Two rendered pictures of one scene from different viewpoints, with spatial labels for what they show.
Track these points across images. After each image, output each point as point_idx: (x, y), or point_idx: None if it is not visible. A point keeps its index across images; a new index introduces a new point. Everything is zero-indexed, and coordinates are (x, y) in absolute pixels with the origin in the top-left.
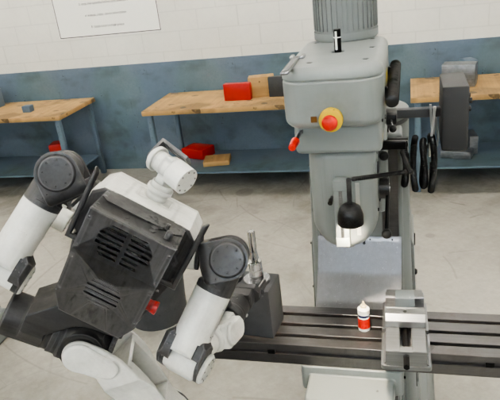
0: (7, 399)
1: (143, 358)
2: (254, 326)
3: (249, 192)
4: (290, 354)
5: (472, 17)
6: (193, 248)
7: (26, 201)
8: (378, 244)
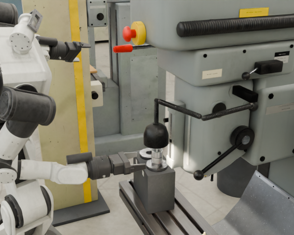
0: (126, 176)
1: (27, 157)
2: (143, 197)
3: None
4: (148, 232)
5: None
6: None
7: None
8: (293, 206)
